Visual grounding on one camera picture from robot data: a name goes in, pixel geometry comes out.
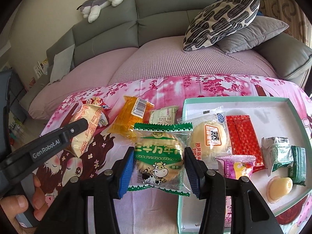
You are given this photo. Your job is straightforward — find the pink bread snack packet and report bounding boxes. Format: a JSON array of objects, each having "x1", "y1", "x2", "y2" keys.
[{"x1": 216, "y1": 155, "x2": 256, "y2": 180}]

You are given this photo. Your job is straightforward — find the yellow jelly cup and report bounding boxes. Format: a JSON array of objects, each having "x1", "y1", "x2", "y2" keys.
[{"x1": 267, "y1": 176, "x2": 293, "y2": 203}]

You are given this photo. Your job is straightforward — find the red foil wafer packet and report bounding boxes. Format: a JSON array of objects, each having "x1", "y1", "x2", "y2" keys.
[{"x1": 226, "y1": 115, "x2": 265, "y2": 172}]

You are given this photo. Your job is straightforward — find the steamed cake clear packet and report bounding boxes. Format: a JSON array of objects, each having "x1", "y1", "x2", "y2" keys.
[{"x1": 177, "y1": 106, "x2": 232, "y2": 170}]

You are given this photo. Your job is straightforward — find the light green white snack packet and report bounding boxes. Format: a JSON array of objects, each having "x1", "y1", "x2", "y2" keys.
[{"x1": 261, "y1": 137, "x2": 293, "y2": 176}]

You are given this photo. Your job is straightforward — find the dark green snack packet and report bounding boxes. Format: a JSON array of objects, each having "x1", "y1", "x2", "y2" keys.
[{"x1": 288, "y1": 146, "x2": 307, "y2": 186}]

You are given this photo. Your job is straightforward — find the green milk biscuit packet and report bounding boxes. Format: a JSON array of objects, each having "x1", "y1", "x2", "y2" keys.
[{"x1": 129, "y1": 123, "x2": 193, "y2": 197}]

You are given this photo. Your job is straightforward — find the yellow bread packet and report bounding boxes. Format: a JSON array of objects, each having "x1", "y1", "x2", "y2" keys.
[{"x1": 70, "y1": 104, "x2": 103, "y2": 157}]

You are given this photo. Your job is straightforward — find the pale green small snack packet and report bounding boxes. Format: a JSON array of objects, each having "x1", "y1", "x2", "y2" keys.
[{"x1": 149, "y1": 106, "x2": 179, "y2": 125}]

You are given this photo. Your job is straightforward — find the orange yellow cake packet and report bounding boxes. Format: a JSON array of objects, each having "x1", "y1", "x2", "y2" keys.
[{"x1": 108, "y1": 96, "x2": 154, "y2": 139}]

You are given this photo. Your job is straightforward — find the person's left hand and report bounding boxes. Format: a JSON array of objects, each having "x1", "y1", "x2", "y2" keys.
[{"x1": 1, "y1": 174, "x2": 49, "y2": 234}]

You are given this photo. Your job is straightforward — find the pink cartoon tablecloth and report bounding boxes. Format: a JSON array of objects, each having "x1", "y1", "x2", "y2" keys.
[{"x1": 32, "y1": 74, "x2": 311, "y2": 233}]

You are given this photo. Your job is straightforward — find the teal white cardboard tray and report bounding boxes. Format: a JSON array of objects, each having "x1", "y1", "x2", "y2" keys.
[{"x1": 177, "y1": 96, "x2": 311, "y2": 233}]

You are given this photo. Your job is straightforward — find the red white snack packet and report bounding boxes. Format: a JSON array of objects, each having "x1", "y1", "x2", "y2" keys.
[{"x1": 98, "y1": 113, "x2": 109, "y2": 128}]

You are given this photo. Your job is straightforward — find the white magazine rack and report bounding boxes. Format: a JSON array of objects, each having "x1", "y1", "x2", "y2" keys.
[{"x1": 33, "y1": 59, "x2": 49, "y2": 79}]

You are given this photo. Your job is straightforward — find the red orange snack packet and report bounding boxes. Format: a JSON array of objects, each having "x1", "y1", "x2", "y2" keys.
[{"x1": 82, "y1": 97, "x2": 111, "y2": 110}]

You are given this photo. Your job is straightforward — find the light grey cushion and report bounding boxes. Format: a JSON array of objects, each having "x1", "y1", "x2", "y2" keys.
[{"x1": 50, "y1": 44, "x2": 75, "y2": 84}]

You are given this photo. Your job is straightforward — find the pink sofa cover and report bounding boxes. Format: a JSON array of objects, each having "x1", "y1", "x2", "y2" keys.
[{"x1": 27, "y1": 36, "x2": 277, "y2": 119}]

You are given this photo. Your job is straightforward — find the grey white plush dog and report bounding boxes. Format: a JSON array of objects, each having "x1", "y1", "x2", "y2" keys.
[{"x1": 77, "y1": 0, "x2": 124, "y2": 23}]

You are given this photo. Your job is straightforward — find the black white patterned cushion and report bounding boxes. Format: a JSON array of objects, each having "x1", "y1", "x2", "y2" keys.
[{"x1": 183, "y1": 0, "x2": 260, "y2": 52}]

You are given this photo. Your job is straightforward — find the patterned beige curtain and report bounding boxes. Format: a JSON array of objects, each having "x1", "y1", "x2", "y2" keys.
[{"x1": 259, "y1": 0, "x2": 311, "y2": 47}]

